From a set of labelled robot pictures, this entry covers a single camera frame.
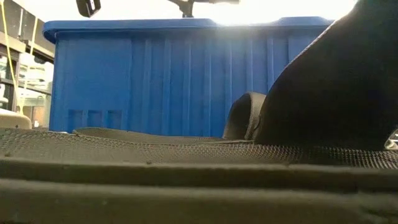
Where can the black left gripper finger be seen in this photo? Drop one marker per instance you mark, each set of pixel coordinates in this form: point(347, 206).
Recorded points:
point(84, 7)

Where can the grey rubber slide sandal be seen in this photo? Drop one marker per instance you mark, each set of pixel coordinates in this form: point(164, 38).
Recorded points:
point(14, 121)

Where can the black rubber slide sandal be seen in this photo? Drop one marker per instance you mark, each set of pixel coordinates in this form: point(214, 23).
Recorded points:
point(326, 93)
point(245, 115)

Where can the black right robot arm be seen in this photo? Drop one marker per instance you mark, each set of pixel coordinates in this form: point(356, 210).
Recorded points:
point(187, 9)

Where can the large blue plastic bin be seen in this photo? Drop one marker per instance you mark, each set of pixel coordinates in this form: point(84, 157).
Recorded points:
point(155, 77)

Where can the dark metal shelf rack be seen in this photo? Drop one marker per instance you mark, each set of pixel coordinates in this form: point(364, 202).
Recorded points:
point(9, 43)

